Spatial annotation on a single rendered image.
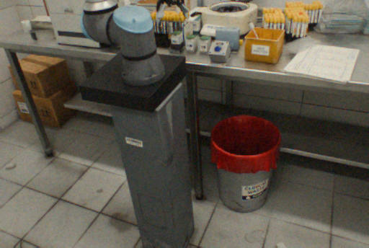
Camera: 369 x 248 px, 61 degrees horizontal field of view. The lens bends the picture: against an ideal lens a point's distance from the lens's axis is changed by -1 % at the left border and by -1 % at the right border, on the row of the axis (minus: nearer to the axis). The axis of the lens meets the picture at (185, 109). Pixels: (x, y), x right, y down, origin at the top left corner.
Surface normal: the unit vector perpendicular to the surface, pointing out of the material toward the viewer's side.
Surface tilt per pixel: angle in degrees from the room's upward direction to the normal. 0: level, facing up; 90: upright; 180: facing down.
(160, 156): 90
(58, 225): 0
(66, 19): 90
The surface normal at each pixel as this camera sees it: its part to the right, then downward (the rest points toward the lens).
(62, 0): -0.40, 0.52
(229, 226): -0.07, -0.84
